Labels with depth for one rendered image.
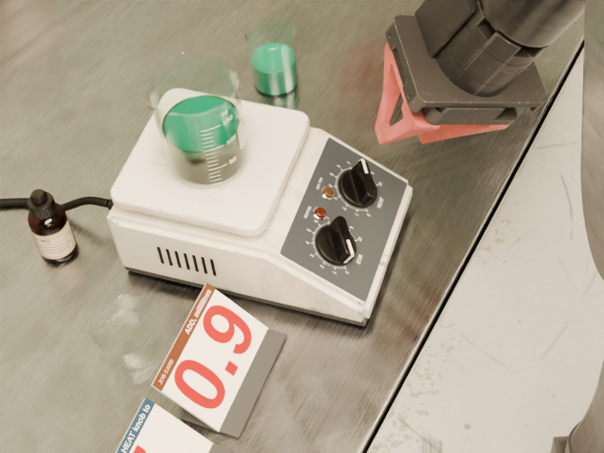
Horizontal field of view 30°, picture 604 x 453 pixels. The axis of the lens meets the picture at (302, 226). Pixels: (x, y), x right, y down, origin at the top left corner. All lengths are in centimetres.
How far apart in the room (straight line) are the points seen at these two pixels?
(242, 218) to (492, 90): 20
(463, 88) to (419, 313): 20
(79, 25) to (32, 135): 14
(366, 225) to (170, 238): 15
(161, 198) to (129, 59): 27
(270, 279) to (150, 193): 11
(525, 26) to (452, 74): 7
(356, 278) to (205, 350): 12
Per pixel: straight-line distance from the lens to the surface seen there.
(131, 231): 83
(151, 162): 84
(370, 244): 84
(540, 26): 68
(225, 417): 80
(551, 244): 89
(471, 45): 70
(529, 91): 76
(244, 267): 81
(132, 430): 77
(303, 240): 81
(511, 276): 87
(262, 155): 83
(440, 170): 93
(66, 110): 102
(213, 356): 81
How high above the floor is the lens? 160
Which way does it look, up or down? 51 degrees down
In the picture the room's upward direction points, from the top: 6 degrees counter-clockwise
